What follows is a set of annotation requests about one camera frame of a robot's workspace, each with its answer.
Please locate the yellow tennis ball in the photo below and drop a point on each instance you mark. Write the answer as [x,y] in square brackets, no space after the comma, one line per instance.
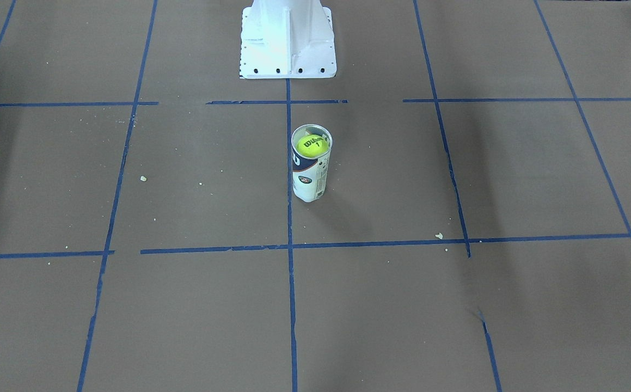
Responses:
[312,146]

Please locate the clear tennis ball can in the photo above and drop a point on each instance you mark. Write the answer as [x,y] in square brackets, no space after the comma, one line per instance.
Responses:
[309,175]

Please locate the brown paper table cover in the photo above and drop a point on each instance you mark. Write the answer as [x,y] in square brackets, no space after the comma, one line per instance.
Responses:
[474,233]

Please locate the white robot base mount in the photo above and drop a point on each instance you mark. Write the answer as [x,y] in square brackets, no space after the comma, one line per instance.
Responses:
[287,39]

